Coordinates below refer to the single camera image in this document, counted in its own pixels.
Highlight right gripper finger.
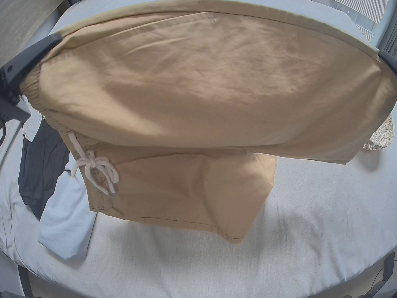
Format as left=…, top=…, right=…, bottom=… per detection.
left=378, top=50, right=397, bottom=76

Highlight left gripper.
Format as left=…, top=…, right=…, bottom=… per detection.
left=0, top=34, right=63, bottom=123

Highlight tan shorts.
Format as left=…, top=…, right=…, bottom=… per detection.
left=18, top=0, right=397, bottom=245

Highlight white garment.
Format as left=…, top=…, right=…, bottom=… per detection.
left=22, top=98, right=43, bottom=142

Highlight round woven basket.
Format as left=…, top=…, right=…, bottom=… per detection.
left=361, top=114, right=393, bottom=153

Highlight black garment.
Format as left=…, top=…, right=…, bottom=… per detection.
left=18, top=121, right=71, bottom=220

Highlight pale grey garment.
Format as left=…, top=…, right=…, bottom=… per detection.
left=38, top=166, right=97, bottom=260

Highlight bed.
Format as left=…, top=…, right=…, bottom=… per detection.
left=0, top=0, right=397, bottom=298

